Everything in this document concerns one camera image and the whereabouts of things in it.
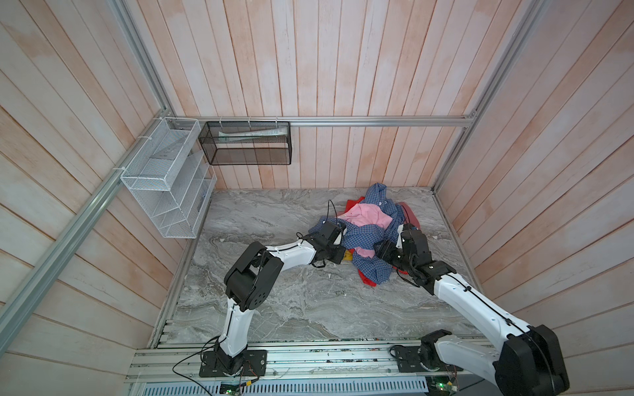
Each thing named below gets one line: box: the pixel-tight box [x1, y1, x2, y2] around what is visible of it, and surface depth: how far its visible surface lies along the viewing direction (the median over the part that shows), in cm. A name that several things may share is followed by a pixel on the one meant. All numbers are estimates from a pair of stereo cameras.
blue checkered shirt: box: [308, 183, 404, 285], surface depth 90 cm
